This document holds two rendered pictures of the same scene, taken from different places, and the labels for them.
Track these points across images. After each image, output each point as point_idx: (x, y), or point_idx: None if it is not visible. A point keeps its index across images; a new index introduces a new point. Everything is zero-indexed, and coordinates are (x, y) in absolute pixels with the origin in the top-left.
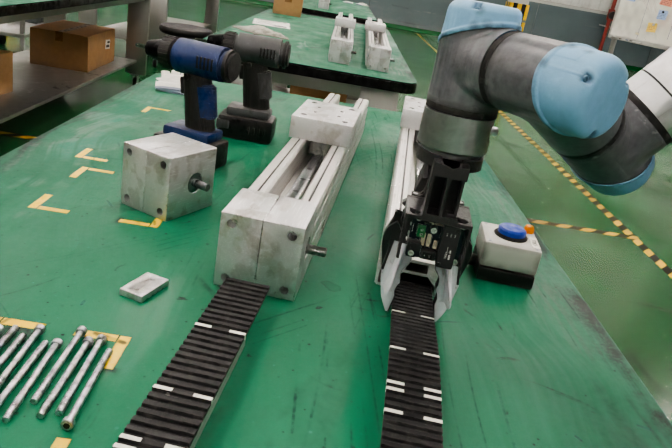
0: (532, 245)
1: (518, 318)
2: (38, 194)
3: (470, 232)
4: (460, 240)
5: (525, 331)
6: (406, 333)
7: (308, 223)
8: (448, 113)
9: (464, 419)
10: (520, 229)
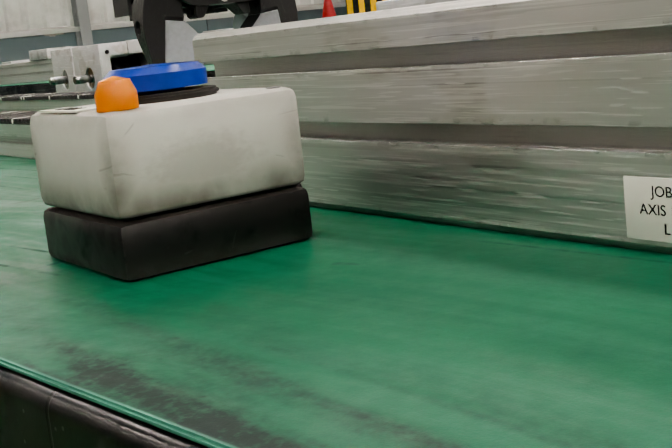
0: (70, 107)
1: (44, 224)
2: None
3: None
4: None
5: (16, 220)
6: None
7: (392, 0)
8: None
9: None
10: (126, 68)
